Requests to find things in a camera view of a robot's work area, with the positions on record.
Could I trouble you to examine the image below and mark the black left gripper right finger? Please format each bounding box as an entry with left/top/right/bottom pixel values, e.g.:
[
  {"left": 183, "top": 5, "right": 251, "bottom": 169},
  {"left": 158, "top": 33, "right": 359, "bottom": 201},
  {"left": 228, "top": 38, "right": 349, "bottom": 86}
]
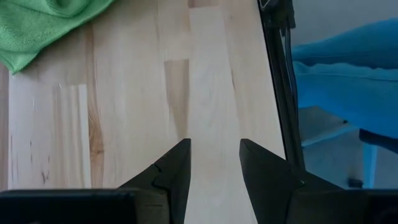
[{"left": 239, "top": 138, "right": 345, "bottom": 224}]

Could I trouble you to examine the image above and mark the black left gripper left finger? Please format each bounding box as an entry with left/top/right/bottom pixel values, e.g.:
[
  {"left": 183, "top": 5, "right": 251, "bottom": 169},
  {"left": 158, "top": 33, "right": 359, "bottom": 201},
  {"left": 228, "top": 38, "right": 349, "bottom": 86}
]
[{"left": 119, "top": 138, "right": 192, "bottom": 224}]

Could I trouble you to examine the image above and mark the green microfiber towel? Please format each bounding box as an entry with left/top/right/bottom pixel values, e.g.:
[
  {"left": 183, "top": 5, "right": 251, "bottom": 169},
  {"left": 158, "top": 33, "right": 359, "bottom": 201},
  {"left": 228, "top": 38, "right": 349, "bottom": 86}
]
[{"left": 0, "top": 0, "right": 116, "bottom": 75}]

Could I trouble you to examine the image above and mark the blue chair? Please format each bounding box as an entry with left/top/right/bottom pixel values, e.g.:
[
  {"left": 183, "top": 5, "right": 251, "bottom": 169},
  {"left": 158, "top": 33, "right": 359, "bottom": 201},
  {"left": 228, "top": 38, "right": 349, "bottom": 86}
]
[{"left": 291, "top": 17, "right": 398, "bottom": 189}]

